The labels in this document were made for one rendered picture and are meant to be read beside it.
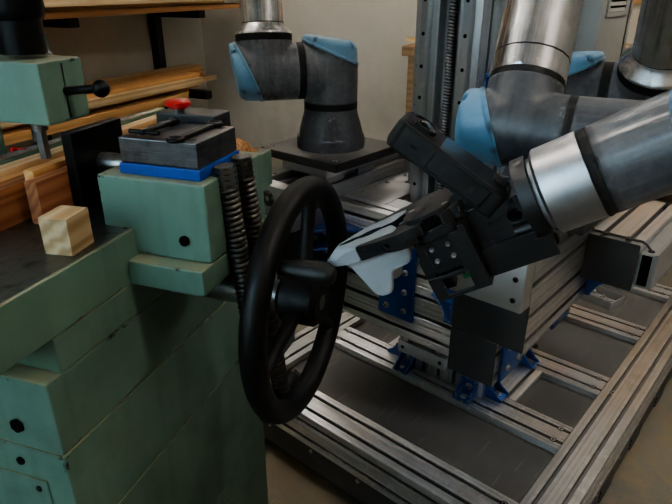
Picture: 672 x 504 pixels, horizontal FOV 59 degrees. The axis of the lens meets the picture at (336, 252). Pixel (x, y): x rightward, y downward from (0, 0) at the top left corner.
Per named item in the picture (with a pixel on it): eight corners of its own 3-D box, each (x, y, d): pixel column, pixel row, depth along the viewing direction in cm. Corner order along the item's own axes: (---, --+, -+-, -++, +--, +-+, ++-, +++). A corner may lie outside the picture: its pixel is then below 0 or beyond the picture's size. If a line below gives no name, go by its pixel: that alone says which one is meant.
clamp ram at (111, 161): (126, 214, 68) (114, 137, 65) (73, 207, 70) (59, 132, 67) (170, 190, 76) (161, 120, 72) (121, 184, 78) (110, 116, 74)
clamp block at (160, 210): (209, 266, 64) (202, 187, 60) (105, 250, 68) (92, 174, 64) (267, 219, 76) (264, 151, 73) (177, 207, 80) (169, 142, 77)
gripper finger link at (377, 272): (341, 315, 58) (424, 286, 54) (312, 264, 57) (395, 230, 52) (351, 301, 61) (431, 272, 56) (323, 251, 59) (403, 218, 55)
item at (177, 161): (200, 182, 61) (195, 129, 59) (112, 172, 65) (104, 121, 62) (255, 151, 73) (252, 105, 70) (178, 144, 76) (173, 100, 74)
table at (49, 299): (62, 425, 45) (46, 360, 43) (-207, 352, 54) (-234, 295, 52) (326, 188, 97) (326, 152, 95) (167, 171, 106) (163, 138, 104)
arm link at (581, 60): (521, 124, 106) (532, 45, 100) (602, 132, 100) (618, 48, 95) (508, 139, 96) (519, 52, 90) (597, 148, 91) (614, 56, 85)
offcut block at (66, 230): (73, 256, 59) (65, 219, 57) (45, 254, 59) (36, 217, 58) (94, 242, 62) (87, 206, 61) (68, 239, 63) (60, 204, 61)
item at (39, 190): (44, 225, 67) (35, 182, 64) (32, 223, 67) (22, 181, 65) (134, 182, 81) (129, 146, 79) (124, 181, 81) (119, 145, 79)
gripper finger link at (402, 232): (357, 268, 54) (445, 234, 49) (349, 253, 53) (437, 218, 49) (371, 247, 58) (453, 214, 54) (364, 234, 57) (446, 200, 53)
